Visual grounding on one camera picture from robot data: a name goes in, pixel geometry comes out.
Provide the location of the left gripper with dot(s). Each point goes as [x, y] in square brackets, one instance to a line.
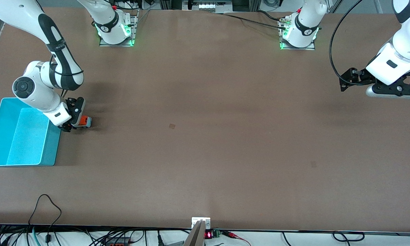
[359, 78]

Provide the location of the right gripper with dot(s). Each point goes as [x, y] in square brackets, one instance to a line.
[75, 108]

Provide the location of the orange toy bus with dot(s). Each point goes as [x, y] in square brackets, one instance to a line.
[86, 120]

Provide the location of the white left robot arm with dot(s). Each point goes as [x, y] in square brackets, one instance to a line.
[304, 30]

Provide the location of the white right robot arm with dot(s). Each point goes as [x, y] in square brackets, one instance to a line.
[30, 89]

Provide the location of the blue plastic box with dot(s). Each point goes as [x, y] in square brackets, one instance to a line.
[27, 143]

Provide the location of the orange black power strip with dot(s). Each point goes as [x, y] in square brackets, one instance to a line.
[117, 242]

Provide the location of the white mounting plate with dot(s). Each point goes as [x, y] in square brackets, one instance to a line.
[196, 220]

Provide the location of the circuit board red display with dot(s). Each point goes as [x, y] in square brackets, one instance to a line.
[211, 234]

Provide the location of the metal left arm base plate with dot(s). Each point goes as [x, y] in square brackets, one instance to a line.
[311, 48]

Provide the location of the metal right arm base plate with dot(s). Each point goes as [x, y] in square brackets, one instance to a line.
[133, 27]

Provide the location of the metal frame equipment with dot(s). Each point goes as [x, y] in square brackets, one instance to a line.
[208, 6]

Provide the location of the grey metal camera bar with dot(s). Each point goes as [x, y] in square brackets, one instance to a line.
[195, 237]

